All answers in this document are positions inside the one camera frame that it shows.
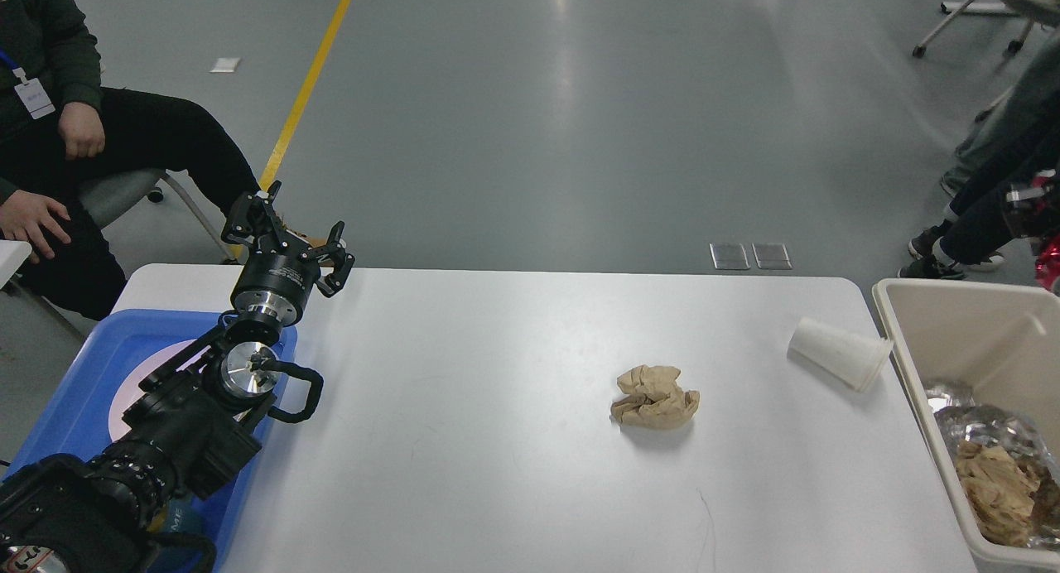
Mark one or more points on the foil scrap in bin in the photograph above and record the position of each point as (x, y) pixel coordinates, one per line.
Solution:
(948, 393)

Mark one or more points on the foil with paper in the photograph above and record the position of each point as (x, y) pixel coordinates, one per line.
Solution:
(1007, 473)

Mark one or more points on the grey-blue mug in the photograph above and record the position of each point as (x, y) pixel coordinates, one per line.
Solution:
(179, 516)

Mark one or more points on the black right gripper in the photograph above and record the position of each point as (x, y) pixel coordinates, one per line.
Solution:
(1033, 212)

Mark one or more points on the brown shoe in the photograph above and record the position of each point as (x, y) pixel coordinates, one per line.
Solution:
(298, 232)

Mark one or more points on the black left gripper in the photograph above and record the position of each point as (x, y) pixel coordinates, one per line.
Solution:
(269, 278)

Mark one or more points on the white side table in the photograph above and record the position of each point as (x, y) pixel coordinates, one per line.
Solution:
(14, 253)

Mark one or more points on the brown paper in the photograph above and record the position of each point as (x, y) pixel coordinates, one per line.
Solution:
(654, 399)

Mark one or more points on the white cup sideways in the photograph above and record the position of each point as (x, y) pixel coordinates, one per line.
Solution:
(853, 358)

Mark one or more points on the beige waste bin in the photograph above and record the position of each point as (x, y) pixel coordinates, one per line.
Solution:
(1001, 340)

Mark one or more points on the blue plastic tray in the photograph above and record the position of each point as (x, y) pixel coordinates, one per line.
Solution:
(75, 422)

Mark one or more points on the grey office chair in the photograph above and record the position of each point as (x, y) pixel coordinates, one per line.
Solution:
(107, 199)

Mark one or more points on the floor outlet plate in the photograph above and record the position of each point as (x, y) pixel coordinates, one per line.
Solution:
(772, 256)
(729, 256)

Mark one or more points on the red foil wrapper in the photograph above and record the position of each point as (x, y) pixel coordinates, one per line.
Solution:
(1046, 268)

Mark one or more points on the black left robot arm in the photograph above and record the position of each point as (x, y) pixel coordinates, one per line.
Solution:
(191, 432)

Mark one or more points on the person in blue jeans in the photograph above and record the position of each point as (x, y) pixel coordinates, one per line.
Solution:
(1020, 113)

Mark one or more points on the person in black clothes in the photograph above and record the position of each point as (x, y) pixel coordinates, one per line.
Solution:
(973, 226)

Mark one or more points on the pink plate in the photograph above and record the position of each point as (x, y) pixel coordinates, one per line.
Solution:
(129, 392)

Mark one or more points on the dark seated person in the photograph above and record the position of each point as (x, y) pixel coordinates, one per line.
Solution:
(60, 127)

